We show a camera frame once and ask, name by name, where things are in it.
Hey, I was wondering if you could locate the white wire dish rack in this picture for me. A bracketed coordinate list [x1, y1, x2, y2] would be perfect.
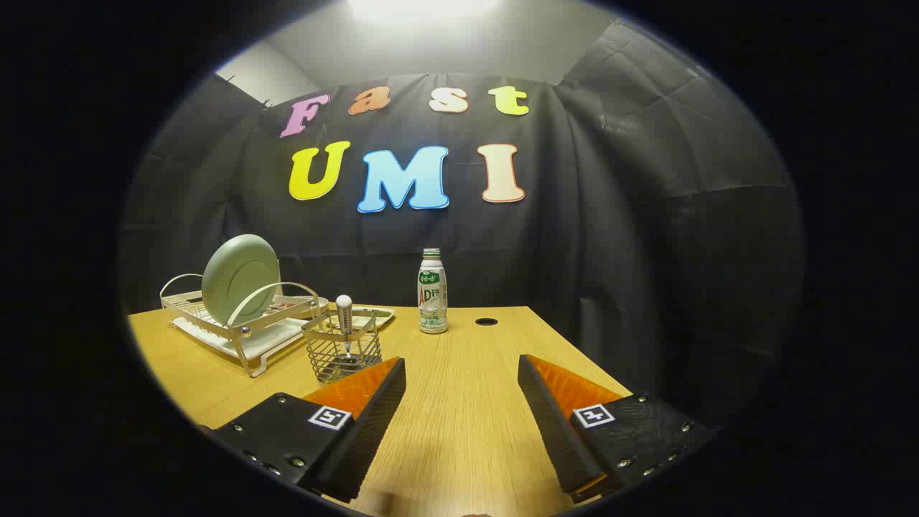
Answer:
[159, 273, 330, 378]

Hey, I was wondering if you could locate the white divided tray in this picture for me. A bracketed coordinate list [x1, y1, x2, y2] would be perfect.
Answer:
[327, 305, 396, 332]

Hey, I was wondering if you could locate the black backdrop cloth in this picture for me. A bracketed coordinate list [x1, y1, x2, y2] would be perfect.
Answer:
[118, 18, 805, 432]

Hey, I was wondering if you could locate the pale green plate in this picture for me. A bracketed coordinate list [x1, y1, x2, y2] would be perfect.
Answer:
[202, 234, 281, 327]

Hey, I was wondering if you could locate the metal wire basket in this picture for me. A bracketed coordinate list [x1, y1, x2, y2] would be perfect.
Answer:
[301, 310, 383, 385]

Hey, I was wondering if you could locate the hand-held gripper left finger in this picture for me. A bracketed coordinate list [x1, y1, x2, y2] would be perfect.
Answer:
[208, 357, 407, 503]

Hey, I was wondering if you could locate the white drip tray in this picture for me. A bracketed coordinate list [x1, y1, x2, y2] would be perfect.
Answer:
[172, 316, 309, 360]

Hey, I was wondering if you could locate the white drink bottle green label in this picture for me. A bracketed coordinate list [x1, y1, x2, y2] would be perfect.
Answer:
[417, 248, 449, 335]

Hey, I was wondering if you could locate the metal spoon with white end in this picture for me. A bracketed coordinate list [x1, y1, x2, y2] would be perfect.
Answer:
[336, 294, 354, 360]

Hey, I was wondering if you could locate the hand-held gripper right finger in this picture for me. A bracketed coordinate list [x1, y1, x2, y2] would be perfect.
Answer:
[518, 354, 719, 503]

